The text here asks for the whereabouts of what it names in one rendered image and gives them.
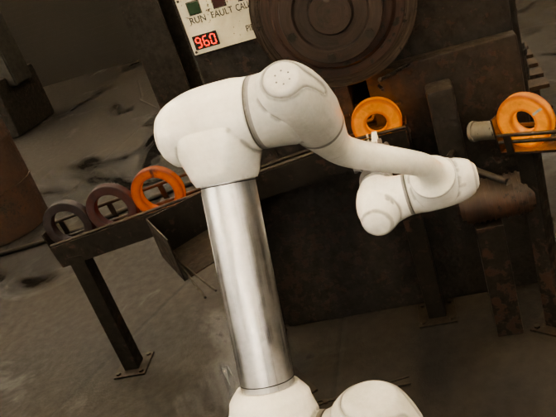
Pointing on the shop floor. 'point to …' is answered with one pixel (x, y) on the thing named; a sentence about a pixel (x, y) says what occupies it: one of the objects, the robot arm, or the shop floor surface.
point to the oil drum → (16, 193)
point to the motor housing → (485, 205)
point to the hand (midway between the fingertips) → (375, 141)
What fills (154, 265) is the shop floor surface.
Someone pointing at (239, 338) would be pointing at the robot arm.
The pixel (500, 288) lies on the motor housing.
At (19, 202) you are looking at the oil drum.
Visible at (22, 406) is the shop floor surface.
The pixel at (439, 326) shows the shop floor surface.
